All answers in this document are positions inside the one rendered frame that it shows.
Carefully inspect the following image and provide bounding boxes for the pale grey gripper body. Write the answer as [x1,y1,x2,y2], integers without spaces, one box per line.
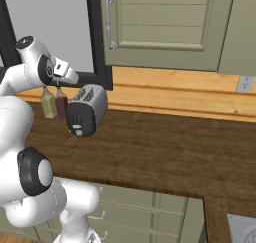
[53,63,80,86]

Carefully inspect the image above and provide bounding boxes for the silver and black toaster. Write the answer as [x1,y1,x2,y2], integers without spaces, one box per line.
[65,83,109,138]

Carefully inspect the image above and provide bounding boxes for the dark red bottle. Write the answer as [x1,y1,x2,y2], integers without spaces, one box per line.
[54,86,69,120]

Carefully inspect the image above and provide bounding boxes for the yellow bottle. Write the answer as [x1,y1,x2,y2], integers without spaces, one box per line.
[40,85,58,119]

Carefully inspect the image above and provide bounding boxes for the olive green drawer front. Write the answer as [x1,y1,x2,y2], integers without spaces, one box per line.
[93,183,190,216]
[87,208,185,237]

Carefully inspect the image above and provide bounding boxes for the plain olive green cupboard panel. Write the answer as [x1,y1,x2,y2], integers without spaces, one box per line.
[217,0,256,77]

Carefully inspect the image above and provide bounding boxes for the narrow olive green cabinet panel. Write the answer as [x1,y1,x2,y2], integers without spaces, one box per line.
[179,196,206,243]

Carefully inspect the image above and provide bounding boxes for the grey hob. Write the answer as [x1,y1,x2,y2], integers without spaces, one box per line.
[226,213,256,243]

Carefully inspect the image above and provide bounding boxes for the black window frame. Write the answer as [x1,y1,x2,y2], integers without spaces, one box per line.
[0,0,114,91]

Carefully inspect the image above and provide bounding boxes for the silver cupboard door handle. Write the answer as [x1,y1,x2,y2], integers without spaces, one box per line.
[104,0,117,53]

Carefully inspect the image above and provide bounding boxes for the grey wall socket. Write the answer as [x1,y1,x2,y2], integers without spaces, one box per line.
[236,75,256,94]

